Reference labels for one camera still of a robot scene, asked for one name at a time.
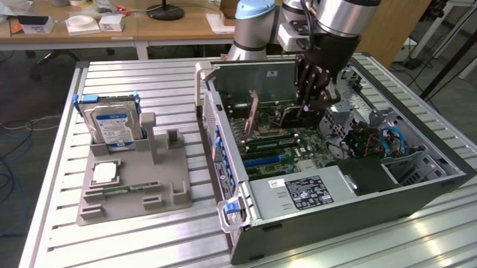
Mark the white box with dark lid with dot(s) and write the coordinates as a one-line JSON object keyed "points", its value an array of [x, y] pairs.
{"points": [[35, 25]]}

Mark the CPU socket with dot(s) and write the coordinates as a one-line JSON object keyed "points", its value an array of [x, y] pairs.
{"points": [[267, 130]]}

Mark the black stand leg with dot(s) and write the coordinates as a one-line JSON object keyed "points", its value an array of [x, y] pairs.
{"points": [[446, 69]]}

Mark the wooden desk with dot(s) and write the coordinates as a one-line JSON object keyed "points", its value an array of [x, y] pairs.
{"points": [[167, 30]]}

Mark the grey power supply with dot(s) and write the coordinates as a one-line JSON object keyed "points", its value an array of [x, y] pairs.
{"points": [[267, 203]]}

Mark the brown cardboard box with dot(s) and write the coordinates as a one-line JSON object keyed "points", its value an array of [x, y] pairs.
{"points": [[227, 9]]}

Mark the open black PC case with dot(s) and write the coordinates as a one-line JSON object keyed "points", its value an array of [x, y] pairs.
{"points": [[336, 223]]}

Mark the black green graphics card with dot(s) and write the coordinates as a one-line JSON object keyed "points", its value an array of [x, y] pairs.
{"points": [[253, 117]]}

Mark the orange card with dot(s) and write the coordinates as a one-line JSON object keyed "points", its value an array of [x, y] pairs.
{"points": [[16, 28]]}

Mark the black chair base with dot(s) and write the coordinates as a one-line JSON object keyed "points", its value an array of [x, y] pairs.
{"points": [[48, 60]]}

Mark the grey parts rack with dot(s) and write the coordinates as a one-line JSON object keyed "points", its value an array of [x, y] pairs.
{"points": [[142, 178]]}

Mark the small white box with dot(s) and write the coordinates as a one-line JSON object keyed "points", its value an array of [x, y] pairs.
{"points": [[111, 23]]}

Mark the green motherboard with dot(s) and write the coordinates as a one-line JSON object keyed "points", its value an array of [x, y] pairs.
{"points": [[298, 150]]}

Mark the green RAM stick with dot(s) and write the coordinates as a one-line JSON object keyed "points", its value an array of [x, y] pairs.
{"points": [[126, 189]]}

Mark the white table frame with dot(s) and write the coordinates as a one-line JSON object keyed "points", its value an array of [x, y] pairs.
{"points": [[468, 69]]}

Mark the open grey disk bay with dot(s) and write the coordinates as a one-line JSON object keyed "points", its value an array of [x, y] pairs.
{"points": [[409, 170]]}

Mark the blue expansion slot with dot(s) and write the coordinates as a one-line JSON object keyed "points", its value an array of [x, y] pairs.
{"points": [[261, 161]]}

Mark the white square holder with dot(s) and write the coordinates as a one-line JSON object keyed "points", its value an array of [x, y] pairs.
{"points": [[82, 25]]}

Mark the perforated metal disk cage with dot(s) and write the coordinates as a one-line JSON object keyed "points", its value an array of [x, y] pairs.
{"points": [[338, 123]]}

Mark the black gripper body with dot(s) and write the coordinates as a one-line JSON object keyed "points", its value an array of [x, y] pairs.
{"points": [[336, 53]]}

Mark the silver chipset heatsink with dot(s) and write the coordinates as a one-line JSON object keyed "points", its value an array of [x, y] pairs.
{"points": [[310, 165]]}

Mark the wooden cabinet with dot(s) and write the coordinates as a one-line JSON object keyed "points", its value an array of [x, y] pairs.
{"points": [[402, 28]]}

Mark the white paper booklet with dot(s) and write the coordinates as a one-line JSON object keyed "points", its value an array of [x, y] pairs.
{"points": [[219, 25]]}

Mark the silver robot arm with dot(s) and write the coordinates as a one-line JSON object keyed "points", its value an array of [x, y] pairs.
{"points": [[257, 28]]}

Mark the silver CPU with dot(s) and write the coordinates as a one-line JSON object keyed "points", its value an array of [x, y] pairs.
{"points": [[103, 173]]}

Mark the hard disk with blue carrier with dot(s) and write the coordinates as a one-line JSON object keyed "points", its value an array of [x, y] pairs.
{"points": [[111, 128]]}

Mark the grey cup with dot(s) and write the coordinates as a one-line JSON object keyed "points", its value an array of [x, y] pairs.
{"points": [[59, 2]]}

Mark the black round lamp base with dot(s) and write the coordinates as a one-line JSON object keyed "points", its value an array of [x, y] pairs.
{"points": [[166, 13]]}

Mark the white floor box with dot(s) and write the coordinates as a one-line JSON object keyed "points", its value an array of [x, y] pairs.
{"points": [[404, 50]]}

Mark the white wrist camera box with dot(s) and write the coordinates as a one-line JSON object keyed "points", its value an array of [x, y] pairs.
{"points": [[286, 36]]}

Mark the black power connector bundle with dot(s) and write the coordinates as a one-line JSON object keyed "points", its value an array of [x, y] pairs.
{"points": [[356, 142]]}

